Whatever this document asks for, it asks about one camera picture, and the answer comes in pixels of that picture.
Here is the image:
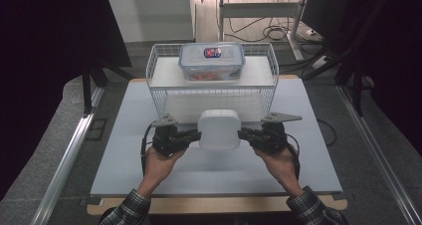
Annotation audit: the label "aluminium rail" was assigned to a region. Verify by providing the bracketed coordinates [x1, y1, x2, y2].
[335, 85, 422, 225]
[30, 86, 105, 225]

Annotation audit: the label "dark curtain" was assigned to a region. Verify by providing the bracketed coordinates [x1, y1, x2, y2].
[0, 0, 132, 201]
[344, 0, 422, 150]

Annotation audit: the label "black metal stand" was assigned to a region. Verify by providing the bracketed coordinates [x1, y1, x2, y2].
[81, 60, 135, 115]
[301, 0, 394, 117]

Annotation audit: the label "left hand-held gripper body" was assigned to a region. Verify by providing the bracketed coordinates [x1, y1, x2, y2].
[151, 112, 187, 158]

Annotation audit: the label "person's left hand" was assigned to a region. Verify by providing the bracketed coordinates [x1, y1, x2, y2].
[141, 145, 187, 190]

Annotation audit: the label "clear container with blue-rimmed lid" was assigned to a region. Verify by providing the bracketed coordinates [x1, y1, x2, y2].
[177, 42, 247, 83]

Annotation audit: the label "black monitor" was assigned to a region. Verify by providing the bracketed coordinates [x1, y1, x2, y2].
[301, 0, 353, 42]

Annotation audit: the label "person's right hand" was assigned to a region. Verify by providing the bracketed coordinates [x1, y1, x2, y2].
[253, 144, 301, 193]

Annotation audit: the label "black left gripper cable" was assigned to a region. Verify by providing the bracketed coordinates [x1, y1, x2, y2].
[139, 120, 157, 178]

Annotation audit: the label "black cable loop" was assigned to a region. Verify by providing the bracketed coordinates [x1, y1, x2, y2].
[316, 117, 338, 148]

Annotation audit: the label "black cables on floor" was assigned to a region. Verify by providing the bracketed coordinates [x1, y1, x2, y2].
[223, 15, 302, 44]

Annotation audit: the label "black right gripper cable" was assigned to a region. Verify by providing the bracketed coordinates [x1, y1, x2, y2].
[284, 132, 302, 181]

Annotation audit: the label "white cabinet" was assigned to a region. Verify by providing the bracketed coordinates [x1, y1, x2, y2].
[106, 0, 197, 44]

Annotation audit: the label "white plastic container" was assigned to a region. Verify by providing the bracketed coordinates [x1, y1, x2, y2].
[197, 109, 243, 150]

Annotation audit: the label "white desk frame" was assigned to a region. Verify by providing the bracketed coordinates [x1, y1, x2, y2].
[217, 0, 311, 63]

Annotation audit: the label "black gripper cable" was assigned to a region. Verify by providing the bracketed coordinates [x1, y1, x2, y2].
[284, 132, 302, 181]
[139, 120, 157, 178]

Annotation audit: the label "white power strip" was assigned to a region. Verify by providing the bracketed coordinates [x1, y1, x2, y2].
[311, 55, 330, 71]

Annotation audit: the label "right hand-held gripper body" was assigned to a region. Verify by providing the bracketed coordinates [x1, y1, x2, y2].
[251, 112, 304, 155]

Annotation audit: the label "white wire two-tier rack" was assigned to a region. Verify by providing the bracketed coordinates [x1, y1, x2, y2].
[145, 42, 280, 126]

